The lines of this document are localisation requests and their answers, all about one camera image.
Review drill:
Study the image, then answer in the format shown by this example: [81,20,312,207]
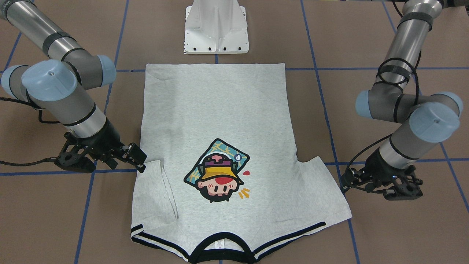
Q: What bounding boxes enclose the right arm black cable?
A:
[0,96,61,166]

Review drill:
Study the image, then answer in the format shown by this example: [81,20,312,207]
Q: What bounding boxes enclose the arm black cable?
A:
[340,37,422,191]
[0,96,61,166]

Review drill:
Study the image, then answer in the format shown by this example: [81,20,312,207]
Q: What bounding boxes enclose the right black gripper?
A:
[55,119,147,173]

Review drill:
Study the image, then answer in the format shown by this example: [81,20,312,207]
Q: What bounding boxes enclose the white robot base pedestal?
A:
[183,0,250,55]

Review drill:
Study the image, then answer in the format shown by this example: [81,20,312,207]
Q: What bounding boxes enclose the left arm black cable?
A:
[340,37,422,191]

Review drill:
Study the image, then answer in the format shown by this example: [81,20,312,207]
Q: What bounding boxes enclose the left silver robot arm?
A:
[340,0,468,201]

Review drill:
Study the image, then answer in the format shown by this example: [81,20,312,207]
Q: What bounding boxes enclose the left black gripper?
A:
[340,149,423,201]

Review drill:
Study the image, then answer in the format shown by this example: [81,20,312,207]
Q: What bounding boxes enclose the grey cartoon print t-shirt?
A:
[130,64,352,264]

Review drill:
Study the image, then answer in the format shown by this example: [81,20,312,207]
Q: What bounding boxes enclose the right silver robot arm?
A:
[1,0,147,173]

